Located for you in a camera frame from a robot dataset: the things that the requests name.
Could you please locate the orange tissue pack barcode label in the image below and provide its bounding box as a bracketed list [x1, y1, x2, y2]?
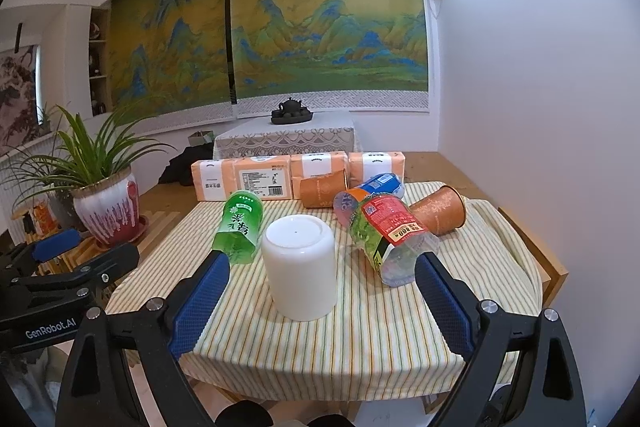
[233, 155, 293, 200]

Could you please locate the orange paper cup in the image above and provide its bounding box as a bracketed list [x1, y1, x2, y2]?
[409, 185, 466, 236]
[299, 170, 347, 209]

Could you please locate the landscape painting panel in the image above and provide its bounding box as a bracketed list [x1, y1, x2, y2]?
[108, 0, 231, 118]
[230, 0, 428, 98]

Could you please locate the dark bag on floor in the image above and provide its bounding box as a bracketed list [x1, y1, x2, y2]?
[158, 143, 214, 186]

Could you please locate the striped yellow tablecloth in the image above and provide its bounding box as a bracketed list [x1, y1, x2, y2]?
[104, 180, 544, 403]

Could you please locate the red white flower pot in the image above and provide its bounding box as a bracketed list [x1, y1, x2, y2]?
[70, 167, 143, 248]

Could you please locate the blue orange soda bottle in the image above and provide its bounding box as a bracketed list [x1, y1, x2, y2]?
[333, 172, 405, 228]

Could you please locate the right landscape painting panel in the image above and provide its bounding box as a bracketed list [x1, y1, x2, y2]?
[230, 0, 428, 98]

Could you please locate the green tea bottle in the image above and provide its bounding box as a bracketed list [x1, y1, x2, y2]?
[212, 190, 262, 265]

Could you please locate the orange tissue pack far right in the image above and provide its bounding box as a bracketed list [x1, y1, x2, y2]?
[348, 152, 406, 187]

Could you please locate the red green label bottle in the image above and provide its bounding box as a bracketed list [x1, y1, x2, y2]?
[349, 194, 439, 287]

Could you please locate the orange paper cup right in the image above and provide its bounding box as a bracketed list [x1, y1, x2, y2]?
[409, 185, 466, 236]

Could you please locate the orange tissue pack far left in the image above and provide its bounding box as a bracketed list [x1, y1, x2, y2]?
[191, 159, 239, 202]

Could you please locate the white ceramic cup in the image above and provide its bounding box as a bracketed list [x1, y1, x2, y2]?
[262, 215, 337, 322]

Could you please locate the wooden wall shelf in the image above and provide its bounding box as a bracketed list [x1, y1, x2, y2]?
[89, 6, 112, 116]

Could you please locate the wooden table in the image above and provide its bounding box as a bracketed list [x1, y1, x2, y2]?
[112, 149, 571, 413]

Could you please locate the black teapot set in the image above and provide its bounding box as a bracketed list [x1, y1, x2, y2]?
[270, 98, 314, 124]

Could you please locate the left landscape painting panel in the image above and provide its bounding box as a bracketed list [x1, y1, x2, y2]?
[108, 0, 231, 118]

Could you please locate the orange tissue pack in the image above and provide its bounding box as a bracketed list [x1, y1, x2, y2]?
[191, 159, 239, 202]
[348, 152, 406, 187]
[290, 150, 349, 199]

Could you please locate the potted spider plant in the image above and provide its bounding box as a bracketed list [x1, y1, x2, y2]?
[1, 103, 174, 210]

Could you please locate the orange paper cup left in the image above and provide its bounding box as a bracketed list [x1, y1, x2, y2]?
[299, 170, 347, 209]

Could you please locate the patterned cloth side table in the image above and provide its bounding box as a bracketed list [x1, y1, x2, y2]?
[213, 110, 362, 159]

